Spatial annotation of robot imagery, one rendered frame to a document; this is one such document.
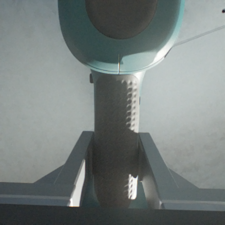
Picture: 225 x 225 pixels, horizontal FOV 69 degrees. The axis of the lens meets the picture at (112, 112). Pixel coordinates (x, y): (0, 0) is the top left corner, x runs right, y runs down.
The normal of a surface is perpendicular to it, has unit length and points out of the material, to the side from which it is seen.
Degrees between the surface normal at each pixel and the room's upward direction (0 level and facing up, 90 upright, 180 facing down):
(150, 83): 90
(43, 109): 90
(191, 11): 90
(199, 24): 90
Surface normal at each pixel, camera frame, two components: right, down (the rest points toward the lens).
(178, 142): -0.02, 0.25
